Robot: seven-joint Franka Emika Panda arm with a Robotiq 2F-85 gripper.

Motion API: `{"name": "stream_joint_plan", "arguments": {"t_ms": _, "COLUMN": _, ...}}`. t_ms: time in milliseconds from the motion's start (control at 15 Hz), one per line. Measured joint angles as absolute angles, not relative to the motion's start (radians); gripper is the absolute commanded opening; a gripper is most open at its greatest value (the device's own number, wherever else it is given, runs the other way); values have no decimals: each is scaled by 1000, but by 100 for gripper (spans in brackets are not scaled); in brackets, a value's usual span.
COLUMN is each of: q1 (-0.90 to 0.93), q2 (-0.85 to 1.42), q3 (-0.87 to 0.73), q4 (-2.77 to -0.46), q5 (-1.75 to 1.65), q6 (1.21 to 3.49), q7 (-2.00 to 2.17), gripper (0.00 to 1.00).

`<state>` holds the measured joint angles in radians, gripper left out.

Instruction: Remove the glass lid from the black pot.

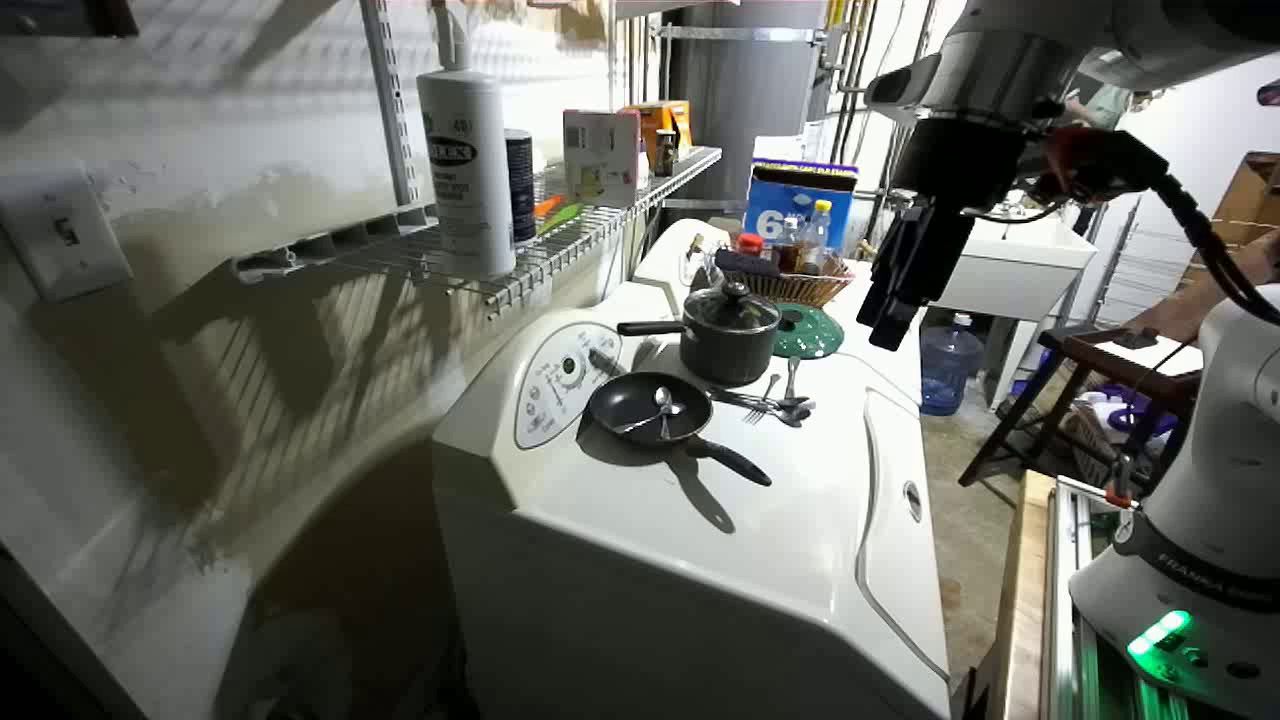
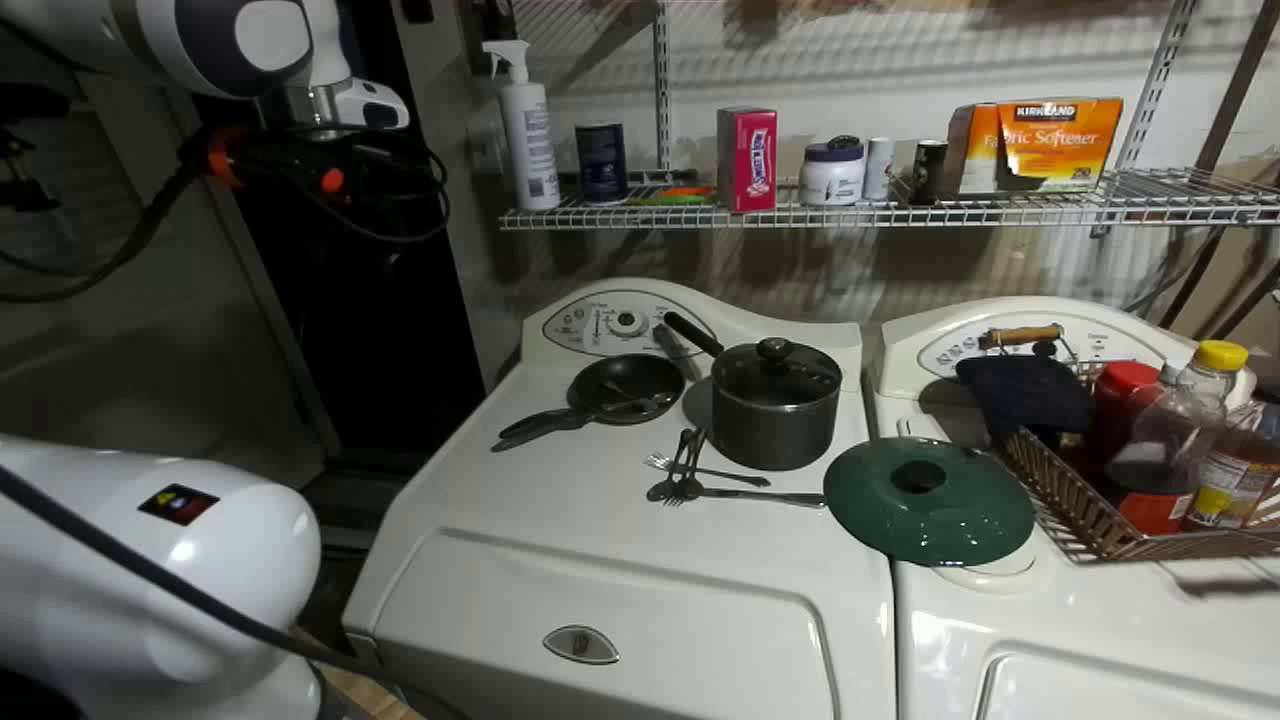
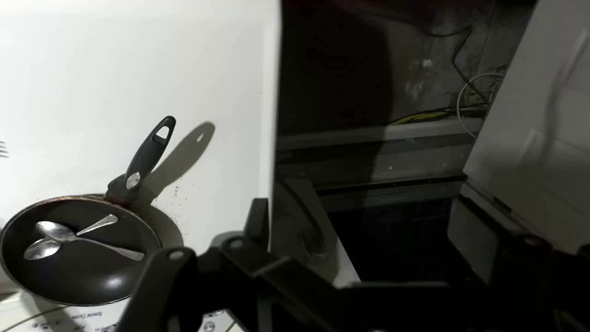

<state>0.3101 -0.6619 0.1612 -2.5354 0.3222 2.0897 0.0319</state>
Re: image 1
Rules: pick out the black frying pan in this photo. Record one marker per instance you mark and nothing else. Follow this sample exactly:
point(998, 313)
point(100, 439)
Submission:
point(654, 410)

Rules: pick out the tall white canister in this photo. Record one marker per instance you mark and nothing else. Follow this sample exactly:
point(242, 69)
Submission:
point(467, 173)

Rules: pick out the white dryer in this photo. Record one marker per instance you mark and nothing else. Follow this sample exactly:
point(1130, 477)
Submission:
point(682, 252)

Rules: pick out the clear plastic bottle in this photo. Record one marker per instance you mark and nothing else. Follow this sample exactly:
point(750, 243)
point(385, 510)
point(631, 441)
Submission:
point(818, 236)

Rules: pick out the dark sauce bottle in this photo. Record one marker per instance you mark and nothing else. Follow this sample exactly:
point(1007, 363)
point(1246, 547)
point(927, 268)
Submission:
point(785, 249)

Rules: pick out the metal spoon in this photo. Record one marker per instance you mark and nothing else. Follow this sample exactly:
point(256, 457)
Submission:
point(657, 407)

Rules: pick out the blue water jug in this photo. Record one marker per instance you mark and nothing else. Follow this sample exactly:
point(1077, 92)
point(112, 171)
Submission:
point(950, 363)

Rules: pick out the brown cardboard box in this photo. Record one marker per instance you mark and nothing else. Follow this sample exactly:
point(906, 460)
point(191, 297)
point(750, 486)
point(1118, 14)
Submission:
point(1252, 202)

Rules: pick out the black can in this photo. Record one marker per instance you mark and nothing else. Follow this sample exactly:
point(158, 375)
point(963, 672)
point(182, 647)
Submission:
point(521, 184)

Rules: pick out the white utility sink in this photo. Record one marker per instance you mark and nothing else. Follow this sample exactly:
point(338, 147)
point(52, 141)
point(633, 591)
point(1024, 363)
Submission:
point(1014, 263)

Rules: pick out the white light switch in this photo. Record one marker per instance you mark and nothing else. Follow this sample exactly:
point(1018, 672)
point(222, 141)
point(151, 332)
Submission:
point(65, 243)

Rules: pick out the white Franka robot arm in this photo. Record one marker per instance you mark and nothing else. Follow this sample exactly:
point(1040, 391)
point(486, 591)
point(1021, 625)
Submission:
point(1203, 533)

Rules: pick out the red capped bottle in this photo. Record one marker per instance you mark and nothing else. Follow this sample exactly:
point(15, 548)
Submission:
point(750, 245)

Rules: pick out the dark wooden chair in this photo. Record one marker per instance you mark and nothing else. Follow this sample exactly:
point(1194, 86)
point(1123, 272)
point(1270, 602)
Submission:
point(1083, 386)

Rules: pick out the grey water heater tank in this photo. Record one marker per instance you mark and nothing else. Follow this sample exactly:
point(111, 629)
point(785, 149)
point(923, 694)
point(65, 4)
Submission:
point(740, 83)

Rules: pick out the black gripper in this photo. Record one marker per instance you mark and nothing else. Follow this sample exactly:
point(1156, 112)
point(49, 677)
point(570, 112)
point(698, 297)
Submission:
point(923, 263)

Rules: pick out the white box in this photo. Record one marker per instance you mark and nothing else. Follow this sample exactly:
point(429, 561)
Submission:
point(602, 152)

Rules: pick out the metal tongs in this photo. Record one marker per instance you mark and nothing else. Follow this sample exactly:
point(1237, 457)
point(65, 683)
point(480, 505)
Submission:
point(781, 402)

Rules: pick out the blue cardboard box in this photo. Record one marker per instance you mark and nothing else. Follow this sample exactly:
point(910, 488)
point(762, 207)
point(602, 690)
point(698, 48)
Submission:
point(785, 195)

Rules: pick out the orange box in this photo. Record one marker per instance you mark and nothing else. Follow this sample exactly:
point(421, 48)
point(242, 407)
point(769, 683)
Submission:
point(667, 132)

